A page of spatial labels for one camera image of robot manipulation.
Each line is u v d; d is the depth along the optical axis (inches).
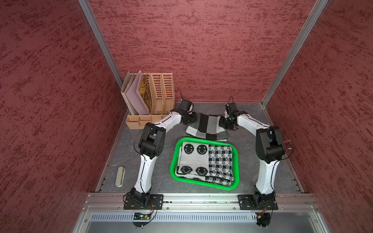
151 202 29.0
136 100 37.1
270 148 21.3
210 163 31.3
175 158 31.8
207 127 40.7
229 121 30.1
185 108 32.6
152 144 22.7
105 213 28.0
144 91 40.1
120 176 31.3
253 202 27.6
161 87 44.7
